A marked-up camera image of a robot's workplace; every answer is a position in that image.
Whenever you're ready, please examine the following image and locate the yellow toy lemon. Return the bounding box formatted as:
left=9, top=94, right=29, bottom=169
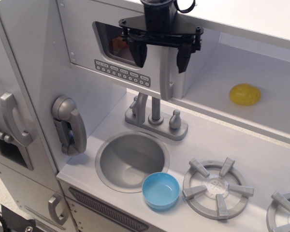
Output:
left=229, top=83, right=261, bottom=106

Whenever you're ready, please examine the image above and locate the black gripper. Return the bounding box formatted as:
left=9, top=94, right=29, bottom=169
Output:
left=118, top=3, right=203, bottom=73

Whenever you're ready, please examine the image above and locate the grey ice dispenser panel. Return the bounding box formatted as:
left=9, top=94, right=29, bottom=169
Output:
left=0, top=130, right=33, bottom=171

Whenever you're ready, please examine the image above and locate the light blue plastic bowl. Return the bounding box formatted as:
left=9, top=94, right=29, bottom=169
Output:
left=142, top=172, right=180, bottom=211

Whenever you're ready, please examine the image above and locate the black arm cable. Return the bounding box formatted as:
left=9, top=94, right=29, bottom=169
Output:
left=173, top=0, right=198, bottom=14

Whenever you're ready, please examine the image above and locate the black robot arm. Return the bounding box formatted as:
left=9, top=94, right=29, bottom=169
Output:
left=119, top=0, right=204, bottom=73

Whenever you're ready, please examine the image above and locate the white toy kitchen unit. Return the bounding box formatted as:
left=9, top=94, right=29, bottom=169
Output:
left=0, top=0, right=290, bottom=232

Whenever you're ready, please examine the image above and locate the silver stove burner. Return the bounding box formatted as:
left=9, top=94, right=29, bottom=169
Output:
left=266, top=191, right=290, bottom=232
left=183, top=157, right=254, bottom=220

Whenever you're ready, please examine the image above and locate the silver toy telephone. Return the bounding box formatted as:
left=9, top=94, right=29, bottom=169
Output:
left=52, top=95, right=87, bottom=156

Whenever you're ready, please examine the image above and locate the silver fridge door handle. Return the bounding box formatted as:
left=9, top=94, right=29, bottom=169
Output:
left=0, top=92, right=32, bottom=147

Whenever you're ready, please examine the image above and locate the round silver sink basin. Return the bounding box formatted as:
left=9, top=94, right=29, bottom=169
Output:
left=95, top=131, right=170, bottom=193

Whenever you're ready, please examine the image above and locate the silver toy faucet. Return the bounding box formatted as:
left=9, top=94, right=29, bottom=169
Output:
left=125, top=93, right=189, bottom=141

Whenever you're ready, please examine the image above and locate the white toy microwave door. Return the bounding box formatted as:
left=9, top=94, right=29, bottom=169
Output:
left=58, top=0, right=187, bottom=99

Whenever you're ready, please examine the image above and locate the orange toy food in microwave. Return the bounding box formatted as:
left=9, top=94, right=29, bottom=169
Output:
left=110, top=34, right=129, bottom=55

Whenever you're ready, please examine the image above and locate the silver lower door handle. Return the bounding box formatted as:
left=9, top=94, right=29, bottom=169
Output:
left=48, top=195, right=67, bottom=226

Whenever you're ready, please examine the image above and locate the grey oven vent panel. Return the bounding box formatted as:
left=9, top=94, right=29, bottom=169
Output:
left=69, top=188, right=148, bottom=232

